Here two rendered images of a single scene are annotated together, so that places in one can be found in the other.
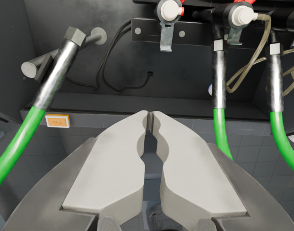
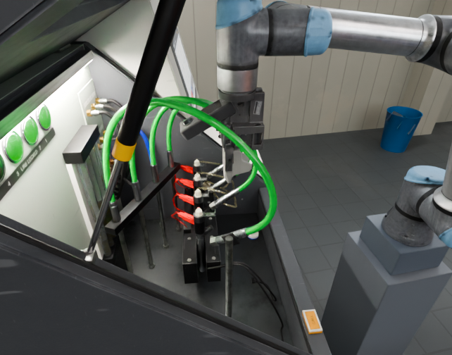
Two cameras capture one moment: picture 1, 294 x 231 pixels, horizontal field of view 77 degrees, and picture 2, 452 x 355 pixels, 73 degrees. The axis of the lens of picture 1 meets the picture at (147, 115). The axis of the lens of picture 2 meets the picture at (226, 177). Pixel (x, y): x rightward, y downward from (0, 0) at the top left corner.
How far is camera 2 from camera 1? 0.63 m
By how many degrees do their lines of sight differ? 56
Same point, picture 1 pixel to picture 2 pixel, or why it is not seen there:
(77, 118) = (302, 305)
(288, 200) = (381, 177)
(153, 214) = (407, 237)
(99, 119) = (296, 287)
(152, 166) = (371, 274)
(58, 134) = not seen: outside the picture
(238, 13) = (197, 193)
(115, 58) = (246, 310)
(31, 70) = (229, 237)
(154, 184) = (384, 257)
